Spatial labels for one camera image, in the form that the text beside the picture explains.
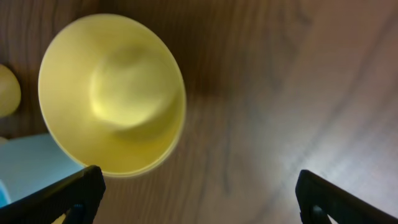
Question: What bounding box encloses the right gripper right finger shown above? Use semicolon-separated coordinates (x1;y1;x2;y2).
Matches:
295;170;397;224

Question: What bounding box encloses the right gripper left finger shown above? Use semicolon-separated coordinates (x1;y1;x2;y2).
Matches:
1;166;106;224

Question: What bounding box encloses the pale blue small bowl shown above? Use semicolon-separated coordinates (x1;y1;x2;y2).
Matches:
1;134;83;207

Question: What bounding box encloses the yellow small bowl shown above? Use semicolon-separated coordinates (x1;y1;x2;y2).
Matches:
38;14;187;178

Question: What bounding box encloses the yellow cup back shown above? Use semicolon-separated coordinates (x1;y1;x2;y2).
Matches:
0;65;21;118

